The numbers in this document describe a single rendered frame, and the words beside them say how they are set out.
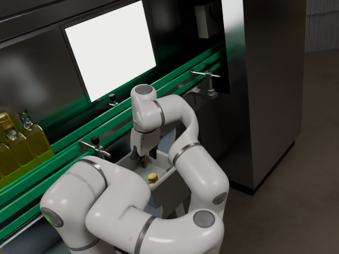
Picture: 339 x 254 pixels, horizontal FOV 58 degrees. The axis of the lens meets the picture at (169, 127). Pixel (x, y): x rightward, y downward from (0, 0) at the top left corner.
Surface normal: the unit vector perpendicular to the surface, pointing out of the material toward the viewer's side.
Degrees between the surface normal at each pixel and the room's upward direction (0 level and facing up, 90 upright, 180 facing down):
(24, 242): 90
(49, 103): 90
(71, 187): 33
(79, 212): 86
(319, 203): 0
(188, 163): 39
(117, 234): 58
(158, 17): 90
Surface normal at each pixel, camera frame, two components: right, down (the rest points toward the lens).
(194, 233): -0.12, -0.56
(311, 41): -0.11, 0.55
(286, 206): -0.18, -0.83
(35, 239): 0.73, 0.24
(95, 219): -0.39, -0.21
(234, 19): -0.66, 0.50
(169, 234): -0.36, -0.65
